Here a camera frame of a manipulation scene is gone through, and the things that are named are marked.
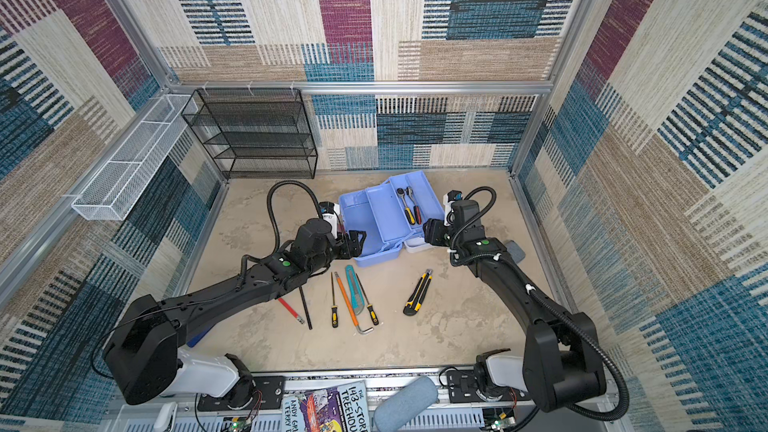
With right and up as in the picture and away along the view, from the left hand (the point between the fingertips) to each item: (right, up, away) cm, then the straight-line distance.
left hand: (358, 231), depth 82 cm
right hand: (+21, 0, +5) cm, 22 cm away
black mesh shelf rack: (-41, +33, +30) cm, 60 cm away
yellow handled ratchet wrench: (+14, +4, +12) cm, 19 cm away
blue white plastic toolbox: (+9, +3, +16) cm, 19 cm away
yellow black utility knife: (+16, -20, +5) cm, 26 cm away
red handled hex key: (-17, -25, +3) cm, 30 cm away
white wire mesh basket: (-56, +10, -12) cm, 58 cm away
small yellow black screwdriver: (-7, -25, +2) cm, 26 cm away
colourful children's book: (-2, -40, -12) cm, 41 cm away
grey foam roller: (+10, -39, -14) cm, 43 cm away
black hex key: (-15, -24, +3) cm, 28 cm away
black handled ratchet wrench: (+17, +6, +12) cm, 22 cm away
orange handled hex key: (+1, -27, +1) cm, 27 cm away
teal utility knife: (-1, -18, +7) cm, 20 cm away
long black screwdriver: (+3, -22, +5) cm, 23 cm away
